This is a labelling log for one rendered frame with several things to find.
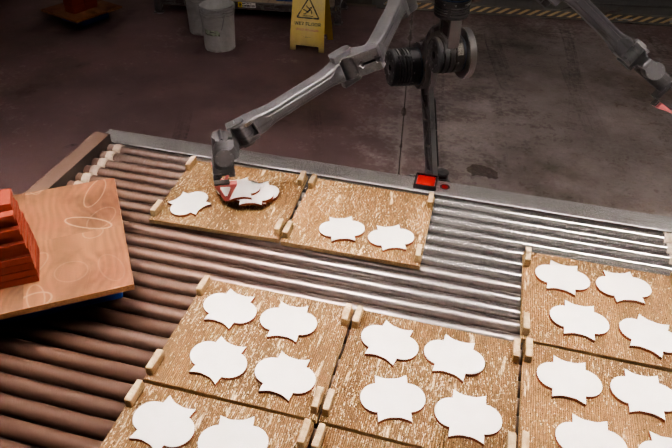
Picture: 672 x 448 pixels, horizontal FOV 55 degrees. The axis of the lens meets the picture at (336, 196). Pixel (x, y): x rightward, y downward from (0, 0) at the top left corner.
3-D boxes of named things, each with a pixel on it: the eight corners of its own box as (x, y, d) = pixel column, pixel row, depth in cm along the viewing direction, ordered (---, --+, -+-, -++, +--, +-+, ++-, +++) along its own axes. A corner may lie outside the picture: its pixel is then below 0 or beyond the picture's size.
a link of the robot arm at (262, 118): (357, 72, 200) (344, 42, 194) (365, 77, 196) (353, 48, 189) (240, 145, 195) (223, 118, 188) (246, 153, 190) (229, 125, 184)
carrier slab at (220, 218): (194, 163, 224) (193, 159, 223) (307, 179, 217) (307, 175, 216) (149, 223, 196) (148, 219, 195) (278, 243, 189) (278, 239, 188)
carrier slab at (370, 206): (313, 181, 216) (313, 177, 215) (434, 200, 209) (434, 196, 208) (280, 245, 188) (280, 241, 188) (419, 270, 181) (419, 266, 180)
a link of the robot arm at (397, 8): (385, 78, 191) (373, 50, 185) (344, 84, 197) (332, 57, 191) (420, 1, 219) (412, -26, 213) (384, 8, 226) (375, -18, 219)
